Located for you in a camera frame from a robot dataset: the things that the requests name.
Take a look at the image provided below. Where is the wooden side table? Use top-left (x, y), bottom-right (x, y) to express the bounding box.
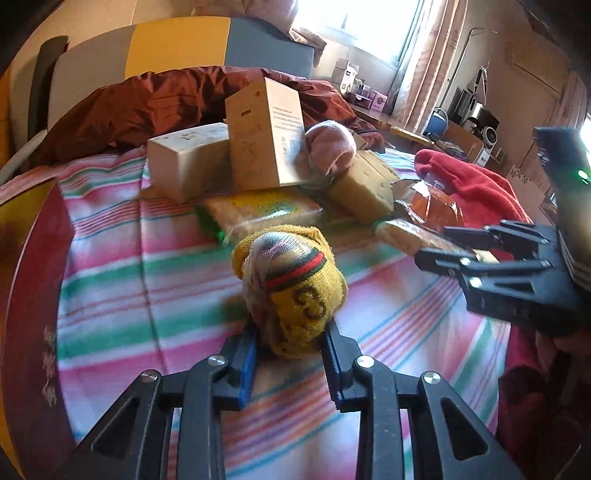
top-left (351, 105), bottom-right (435, 149)

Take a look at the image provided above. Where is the window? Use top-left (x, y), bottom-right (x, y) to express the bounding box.
top-left (295, 0), bottom-right (422, 63)

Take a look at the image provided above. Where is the tall white carton box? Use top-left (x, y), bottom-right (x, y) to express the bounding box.
top-left (224, 76), bottom-right (306, 191)

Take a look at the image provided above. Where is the open cardboard box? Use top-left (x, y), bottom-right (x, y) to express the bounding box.
top-left (442, 122), bottom-right (486, 163)

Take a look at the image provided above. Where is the pale pink sock ball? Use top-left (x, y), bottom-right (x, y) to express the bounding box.
top-left (302, 120), bottom-right (358, 178)

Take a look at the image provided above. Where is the large tan sponge block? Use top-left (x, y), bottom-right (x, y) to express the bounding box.
top-left (375, 219), bottom-right (462, 257)

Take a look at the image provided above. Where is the person's right hand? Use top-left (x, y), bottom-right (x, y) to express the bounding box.
top-left (553, 334), bottom-right (591, 371)

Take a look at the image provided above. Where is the maroon jacket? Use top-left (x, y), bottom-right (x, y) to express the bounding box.
top-left (32, 66), bottom-right (386, 164)

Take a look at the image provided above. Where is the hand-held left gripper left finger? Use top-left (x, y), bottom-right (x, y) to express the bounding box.
top-left (69, 328), bottom-right (259, 480)

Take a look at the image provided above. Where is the blue container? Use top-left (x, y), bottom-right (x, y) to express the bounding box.
top-left (426, 108), bottom-right (450, 140)

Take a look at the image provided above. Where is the pink bedding pile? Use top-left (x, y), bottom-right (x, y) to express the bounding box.
top-left (191, 0), bottom-right (327, 49)

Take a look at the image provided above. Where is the striped blanket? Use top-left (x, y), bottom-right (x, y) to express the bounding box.
top-left (0, 147), bottom-right (522, 480)

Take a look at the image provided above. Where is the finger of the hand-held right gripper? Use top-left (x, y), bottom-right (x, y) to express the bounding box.
top-left (443, 220), bottom-right (559, 262)
top-left (414, 247), bottom-right (574, 325)

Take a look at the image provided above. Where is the purple storage box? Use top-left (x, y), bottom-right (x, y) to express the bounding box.
top-left (346, 85), bottom-right (389, 112)

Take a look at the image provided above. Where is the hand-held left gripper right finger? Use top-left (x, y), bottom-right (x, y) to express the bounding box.
top-left (321, 323), bottom-right (525, 480)

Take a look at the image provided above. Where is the pink curtain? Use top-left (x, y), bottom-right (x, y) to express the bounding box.
top-left (401, 0), bottom-right (468, 136)

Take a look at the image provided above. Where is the silver appliance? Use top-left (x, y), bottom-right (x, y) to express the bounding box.
top-left (450, 87), bottom-right (500, 145)

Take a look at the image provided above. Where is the flat white carton box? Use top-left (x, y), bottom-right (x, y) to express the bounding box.
top-left (146, 123), bottom-right (233, 205)

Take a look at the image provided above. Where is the small white box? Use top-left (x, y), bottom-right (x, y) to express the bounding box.
top-left (332, 60), bottom-right (361, 94)

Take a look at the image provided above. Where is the orange snack bag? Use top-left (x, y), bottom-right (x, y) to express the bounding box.
top-left (396, 181), bottom-right (465, 228)

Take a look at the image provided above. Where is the red cloth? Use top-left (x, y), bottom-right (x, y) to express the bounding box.
top-left (414, 148), bottom-right (591, 467)

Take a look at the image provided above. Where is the yellow striped sock ball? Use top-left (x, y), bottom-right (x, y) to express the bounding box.
top-left (231, 224), bottom-right (349, 361)

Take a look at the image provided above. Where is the yellow sponge block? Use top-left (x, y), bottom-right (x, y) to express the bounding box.
top-left (329, 150), bottom-right (399, 226)

